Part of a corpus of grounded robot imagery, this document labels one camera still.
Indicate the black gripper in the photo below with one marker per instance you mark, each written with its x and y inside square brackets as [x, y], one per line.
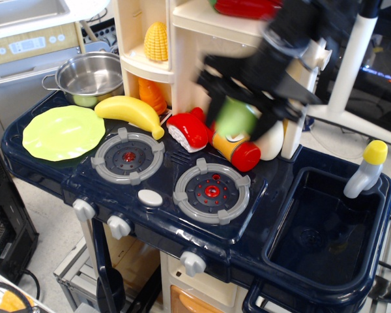
[246, 79]

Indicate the green toy pear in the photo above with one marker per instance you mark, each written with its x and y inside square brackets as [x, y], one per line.
[234, 118]

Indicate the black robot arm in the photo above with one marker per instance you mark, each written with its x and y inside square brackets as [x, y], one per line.
[298, 23]

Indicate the light green plastic plate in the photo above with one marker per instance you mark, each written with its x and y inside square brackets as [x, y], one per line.
[63, 133]

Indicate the white toy detergent jug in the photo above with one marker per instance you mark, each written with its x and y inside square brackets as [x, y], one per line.
[270, 143]

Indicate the red toy ketchup bottle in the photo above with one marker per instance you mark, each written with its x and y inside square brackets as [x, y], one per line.
[239, 150]

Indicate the red white toy sushi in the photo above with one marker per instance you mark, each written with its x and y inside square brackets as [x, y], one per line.
[188, 131]

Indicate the right grey stove burner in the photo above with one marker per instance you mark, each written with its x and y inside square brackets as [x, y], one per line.
[212, 193]

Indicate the grey stove burner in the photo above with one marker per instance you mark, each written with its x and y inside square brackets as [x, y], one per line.
[128, 158]
[212, 193]

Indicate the red toy chili pepper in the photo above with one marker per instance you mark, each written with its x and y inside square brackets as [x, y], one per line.
[251, 9]

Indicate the orange toy carrot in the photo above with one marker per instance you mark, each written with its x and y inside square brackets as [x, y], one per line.
[150, 93]

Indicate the cream toy kitchen shelf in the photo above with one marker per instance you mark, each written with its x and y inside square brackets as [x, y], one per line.
[195, 30]

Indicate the yellow toy corn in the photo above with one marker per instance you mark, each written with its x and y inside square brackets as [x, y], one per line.
[156, 43]

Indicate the yellow toy banana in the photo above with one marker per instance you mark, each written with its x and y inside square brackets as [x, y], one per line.
[131, 110]

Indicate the left grey stove burner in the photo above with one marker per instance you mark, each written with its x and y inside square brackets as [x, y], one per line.
[128, 158]

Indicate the grey oval button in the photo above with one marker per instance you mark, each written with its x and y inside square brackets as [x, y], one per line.
[150, 198]

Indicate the grey yellow toy faucet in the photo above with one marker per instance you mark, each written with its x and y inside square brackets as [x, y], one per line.
[369, 170]

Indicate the dark blue toy kitchen counter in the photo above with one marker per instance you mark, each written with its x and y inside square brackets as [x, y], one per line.
[300, 243]

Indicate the stainless steel pot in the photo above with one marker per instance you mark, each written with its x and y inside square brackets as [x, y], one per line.
[87, 79]

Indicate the right grey stove knob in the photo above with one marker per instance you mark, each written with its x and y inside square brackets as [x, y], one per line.
[192, 263]

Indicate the grey stove knob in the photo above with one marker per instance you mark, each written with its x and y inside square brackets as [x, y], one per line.
[192, 263]
[119, 228]
[83, 210]

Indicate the middle grey stove knob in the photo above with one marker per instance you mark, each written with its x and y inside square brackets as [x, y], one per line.
[119, 228]

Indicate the left grey stove knob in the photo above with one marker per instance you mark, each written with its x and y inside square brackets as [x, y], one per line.
[83, 210]

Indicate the dark blue hanging ladle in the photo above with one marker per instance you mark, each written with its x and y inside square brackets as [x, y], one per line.
[110, 289]

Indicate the grey dishwasher toy appliance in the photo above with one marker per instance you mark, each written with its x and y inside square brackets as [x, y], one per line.
[35, 38]

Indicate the black computer case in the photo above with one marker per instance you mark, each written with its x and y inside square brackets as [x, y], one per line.
[18, 236]

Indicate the white stand frame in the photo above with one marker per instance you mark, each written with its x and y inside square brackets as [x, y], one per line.
[335, 111]

